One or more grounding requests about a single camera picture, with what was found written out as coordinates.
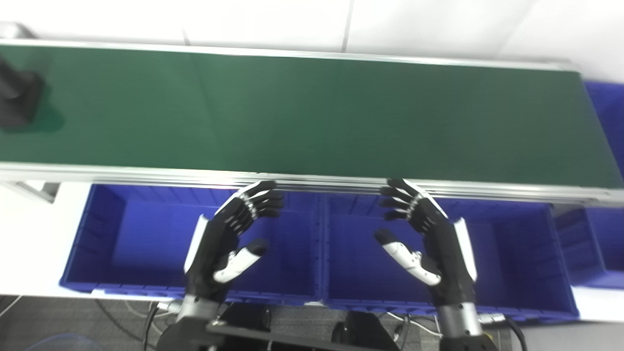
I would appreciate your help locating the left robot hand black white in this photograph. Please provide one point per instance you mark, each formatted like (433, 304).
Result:
(209, 253)

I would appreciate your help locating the black robot torso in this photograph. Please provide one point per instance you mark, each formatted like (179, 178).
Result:
(248, 317)

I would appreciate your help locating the green conveyor belt aluminium frame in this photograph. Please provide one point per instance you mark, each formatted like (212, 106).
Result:
(312, 117)

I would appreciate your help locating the blue plastic bin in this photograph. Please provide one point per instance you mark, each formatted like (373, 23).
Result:
(602, 234)
(146, 234)
(507, 253)

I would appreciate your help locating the black cylinder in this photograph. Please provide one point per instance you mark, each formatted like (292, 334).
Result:
(17, 97)

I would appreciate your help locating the aluminium conveyor leg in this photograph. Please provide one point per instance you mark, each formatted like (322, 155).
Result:
(34, 190)

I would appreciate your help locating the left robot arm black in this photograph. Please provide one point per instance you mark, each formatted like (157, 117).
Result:
(192, 317)

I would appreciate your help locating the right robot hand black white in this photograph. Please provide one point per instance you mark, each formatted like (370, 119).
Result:
(448, 263)

